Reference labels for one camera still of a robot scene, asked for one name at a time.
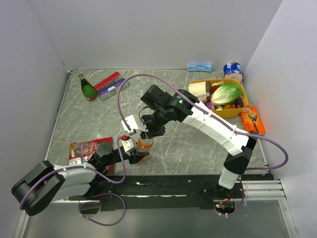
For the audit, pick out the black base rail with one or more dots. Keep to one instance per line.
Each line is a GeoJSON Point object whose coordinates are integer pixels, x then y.
{"type": "Point", "coordinates": [159, 192]}

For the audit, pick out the yellow plastic basket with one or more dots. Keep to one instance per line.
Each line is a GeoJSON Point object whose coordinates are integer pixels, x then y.
{"type": "Point", "coordinates": [225, 111]}

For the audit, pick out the purple eggplant toy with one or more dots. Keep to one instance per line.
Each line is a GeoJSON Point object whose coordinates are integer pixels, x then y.
{"type": "Point", "coordinates": [239, 103]}

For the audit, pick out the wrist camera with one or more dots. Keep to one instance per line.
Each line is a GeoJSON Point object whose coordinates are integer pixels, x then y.
{"type": "Point", "coordinates": [128, 143]}
{"type": "Point", "coordinates": [133, 123]}

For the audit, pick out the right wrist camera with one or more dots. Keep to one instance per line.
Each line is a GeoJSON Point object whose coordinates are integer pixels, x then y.
{"type": "Point", "coordinates": [133, 123]}

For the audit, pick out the red snack bag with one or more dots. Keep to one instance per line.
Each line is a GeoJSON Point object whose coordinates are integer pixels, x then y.
{"type": "Point", "coordinates": [81, 152]}

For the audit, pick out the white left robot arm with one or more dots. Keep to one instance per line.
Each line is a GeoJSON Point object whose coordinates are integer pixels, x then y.
{"type": "Point", "coordinates": [47, 183]}

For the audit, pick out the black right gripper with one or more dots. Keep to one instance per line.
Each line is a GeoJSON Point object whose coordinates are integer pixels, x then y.
{"type": "Point", "coordinates": [150, 133]}

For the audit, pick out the orange tea bottle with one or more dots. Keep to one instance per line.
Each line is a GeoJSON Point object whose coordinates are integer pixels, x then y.
{"type": "Point", "coordinates": [144, 145]}

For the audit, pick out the blue tissue pack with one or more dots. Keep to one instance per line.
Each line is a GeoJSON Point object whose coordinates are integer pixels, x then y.
{"type": "Point", "coordinates": [200, 67]}

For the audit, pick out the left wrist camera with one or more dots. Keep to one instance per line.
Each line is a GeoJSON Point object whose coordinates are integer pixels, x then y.
{"type": "Point", "coordinates": [128, 143]}

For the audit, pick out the green cabbage toy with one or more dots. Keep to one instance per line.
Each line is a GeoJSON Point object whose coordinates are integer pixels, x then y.
{"type": "Point", "coordinates": [226, 94]}

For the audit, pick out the green glass bottle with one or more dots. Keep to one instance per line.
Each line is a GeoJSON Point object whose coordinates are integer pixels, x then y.
{"type": "Point", "coordinates": [87, 89]}

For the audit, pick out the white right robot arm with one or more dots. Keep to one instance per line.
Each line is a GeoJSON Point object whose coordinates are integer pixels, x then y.
{"type": "Point", "coordinates": [186, 108]}

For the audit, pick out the purple silver box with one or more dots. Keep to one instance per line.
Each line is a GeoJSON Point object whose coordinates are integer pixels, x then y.
{"type": "Point", "coordinates": [110, 90]}

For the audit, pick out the red flat box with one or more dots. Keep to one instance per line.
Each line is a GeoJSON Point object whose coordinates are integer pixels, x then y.
{"type": "Point", "coordinates": [107, 81]}

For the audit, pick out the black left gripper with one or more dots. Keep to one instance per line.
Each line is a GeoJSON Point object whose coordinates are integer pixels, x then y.
{"type": "Point", "coordinates": [136, 156]}

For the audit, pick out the blue white can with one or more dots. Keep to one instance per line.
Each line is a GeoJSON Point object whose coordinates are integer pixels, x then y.
{"type": "Point", "coordinates": [232, 70]}

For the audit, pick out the beige paper roll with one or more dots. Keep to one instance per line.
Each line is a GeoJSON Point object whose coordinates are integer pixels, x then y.
{"type": "Point", "coordinates": [202, 90]}

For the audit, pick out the orange razor package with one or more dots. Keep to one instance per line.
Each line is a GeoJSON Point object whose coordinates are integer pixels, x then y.
{"type": "Point", "coordinates": [251, 120]}

